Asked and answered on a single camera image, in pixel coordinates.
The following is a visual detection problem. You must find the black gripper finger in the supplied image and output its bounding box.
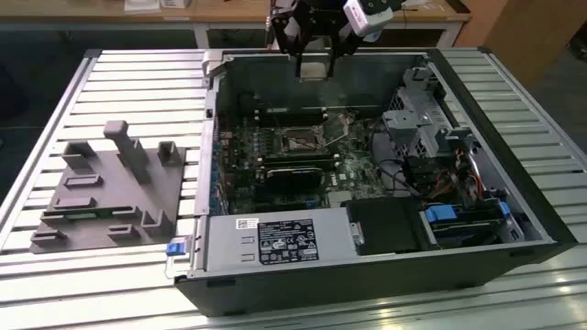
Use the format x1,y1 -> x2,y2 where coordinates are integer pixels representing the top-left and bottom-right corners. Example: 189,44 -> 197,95
324,21 -> 368,79
268,5 -> 309,79

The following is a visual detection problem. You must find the square CPU chip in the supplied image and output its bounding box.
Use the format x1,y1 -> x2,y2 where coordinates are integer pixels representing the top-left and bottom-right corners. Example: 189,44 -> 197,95
297,63 -> 332,83

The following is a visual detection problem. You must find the CPU socket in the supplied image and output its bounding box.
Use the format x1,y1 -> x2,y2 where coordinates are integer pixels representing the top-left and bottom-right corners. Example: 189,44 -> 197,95
273,126 -> 326,154

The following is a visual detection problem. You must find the black RAM stick pair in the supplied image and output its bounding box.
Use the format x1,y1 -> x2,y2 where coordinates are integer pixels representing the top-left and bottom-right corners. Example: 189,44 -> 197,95
258,107 -> 326,127
261,153 -> 333,168

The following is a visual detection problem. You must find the metal socket cover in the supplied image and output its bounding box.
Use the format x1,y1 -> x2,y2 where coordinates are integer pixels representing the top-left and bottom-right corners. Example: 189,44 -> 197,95
320,109 -> 362,137

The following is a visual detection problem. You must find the wooden desk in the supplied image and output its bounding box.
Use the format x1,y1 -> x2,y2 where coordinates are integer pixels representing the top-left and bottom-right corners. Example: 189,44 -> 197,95
0,0 -> 473,49

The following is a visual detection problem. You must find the metal locking lever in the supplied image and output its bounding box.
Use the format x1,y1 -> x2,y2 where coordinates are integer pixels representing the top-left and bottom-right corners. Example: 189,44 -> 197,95
322,120 -> 364,148

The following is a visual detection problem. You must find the grey metal drive cage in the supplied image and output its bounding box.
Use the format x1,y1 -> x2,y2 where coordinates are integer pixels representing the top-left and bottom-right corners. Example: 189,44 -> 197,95
380,67 -> 476,159

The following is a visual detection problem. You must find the green motherboard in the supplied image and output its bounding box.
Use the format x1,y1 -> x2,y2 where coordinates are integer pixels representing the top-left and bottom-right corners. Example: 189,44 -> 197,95
209,102 -> 413,216

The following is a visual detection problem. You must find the black fan card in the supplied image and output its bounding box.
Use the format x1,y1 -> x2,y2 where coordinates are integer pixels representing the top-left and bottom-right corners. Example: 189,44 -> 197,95
261,166 -> 325,194

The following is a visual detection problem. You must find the white paper stack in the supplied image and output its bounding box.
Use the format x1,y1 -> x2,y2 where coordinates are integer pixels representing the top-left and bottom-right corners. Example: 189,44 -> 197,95
121,0 -> 192,15

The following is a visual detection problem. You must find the brown wooden cabinet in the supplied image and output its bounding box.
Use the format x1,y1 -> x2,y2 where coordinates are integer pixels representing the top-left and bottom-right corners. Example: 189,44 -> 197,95
453,0 -> 587,91

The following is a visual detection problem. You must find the silver power supply unit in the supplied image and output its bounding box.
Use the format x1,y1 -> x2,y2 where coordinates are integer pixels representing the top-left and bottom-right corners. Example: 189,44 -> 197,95
201,205 -> 357,273

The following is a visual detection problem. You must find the hard disk in blue carrier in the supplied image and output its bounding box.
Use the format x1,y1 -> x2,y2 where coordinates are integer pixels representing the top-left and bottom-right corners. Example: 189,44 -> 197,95
419,202 -> 512,249

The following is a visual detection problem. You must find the grey parts rack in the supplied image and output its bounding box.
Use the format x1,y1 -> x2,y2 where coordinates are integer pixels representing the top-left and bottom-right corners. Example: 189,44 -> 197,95
28,120 -> 189,254

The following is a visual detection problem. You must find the blue case latch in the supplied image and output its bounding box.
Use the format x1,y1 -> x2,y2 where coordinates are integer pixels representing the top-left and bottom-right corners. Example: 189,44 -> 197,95
164,239 -> 189,258

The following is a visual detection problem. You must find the black open PC case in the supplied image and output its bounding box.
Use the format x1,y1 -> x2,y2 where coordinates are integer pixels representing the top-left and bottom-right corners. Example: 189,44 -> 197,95
173,47 -> 579,319

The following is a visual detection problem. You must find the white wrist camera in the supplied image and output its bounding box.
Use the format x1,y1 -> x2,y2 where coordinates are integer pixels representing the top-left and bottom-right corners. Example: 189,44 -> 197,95
341,0 -> 396,43

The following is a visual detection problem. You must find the black wire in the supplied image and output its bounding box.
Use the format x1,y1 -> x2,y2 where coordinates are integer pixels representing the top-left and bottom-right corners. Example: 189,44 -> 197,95
370,156 -> 425,197

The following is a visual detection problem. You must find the orange wire bundle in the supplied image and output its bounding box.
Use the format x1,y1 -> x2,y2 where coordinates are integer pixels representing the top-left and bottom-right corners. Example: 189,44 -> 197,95
428,147 -> 487,204

